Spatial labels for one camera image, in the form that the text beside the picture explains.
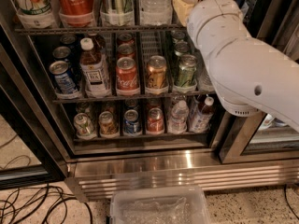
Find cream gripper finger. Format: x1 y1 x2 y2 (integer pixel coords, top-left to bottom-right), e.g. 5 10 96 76
172 0 198 26

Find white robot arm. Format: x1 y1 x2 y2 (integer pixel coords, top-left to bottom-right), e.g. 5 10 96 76
173 0 299 131

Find right glass fridge door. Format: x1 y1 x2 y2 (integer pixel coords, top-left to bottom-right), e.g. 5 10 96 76
220 0 299 163

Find green can middle shelf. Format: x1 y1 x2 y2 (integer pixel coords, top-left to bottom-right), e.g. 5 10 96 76
175 54 197 88

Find gold can middle shelf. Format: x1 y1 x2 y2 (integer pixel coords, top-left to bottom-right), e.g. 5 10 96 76
146 55 167 89

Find water bottle middle shelf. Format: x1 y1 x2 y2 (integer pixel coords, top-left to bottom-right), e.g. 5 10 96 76
199 63 214 92

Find red coca-cola can middle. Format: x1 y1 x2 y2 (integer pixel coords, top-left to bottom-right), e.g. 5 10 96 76
116 57 138 91

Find water bottle bottom shelf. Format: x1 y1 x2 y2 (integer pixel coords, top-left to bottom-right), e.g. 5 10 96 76
168 100 189 134

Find stainless fridge body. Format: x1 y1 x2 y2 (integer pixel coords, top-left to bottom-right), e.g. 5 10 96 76
0 0 299 202

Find red can bottom shelf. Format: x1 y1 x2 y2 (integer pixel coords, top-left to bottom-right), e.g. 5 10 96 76
147 108 164 132

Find tea bottle bottom shelf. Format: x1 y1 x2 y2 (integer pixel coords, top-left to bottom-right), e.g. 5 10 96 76
190 96 214 133

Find blue pepsi can bottom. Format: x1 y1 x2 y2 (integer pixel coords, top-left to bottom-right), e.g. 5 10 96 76
124 109 141 134

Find blue pepsi can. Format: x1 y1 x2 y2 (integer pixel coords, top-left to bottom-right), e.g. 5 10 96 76
124 109 141 134
50 61 78 94

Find blue pepsi can front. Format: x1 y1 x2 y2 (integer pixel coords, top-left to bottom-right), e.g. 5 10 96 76
50 61 78 94

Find gold can bottom shelf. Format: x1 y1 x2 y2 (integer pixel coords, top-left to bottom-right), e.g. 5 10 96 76
99 111 118 135

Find open glass fridge door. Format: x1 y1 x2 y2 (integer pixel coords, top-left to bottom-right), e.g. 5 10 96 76
0 46 64 190

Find tea bottle white cap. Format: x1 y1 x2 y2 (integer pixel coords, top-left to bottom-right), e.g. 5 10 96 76
79 38 109 93

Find clear plastic bin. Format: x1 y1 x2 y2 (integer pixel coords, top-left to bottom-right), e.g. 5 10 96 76
110 186 211 224

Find black floor cables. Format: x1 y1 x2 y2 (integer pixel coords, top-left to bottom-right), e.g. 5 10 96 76
0 133 93 224

